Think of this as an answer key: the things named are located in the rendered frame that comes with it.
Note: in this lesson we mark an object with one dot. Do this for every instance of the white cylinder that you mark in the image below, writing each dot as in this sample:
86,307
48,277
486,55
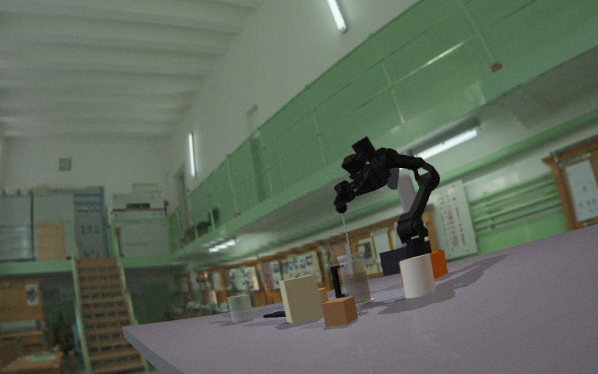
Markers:
417,276

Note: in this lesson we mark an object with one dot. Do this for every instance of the glass french press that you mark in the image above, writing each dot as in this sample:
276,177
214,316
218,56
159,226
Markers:
353,271

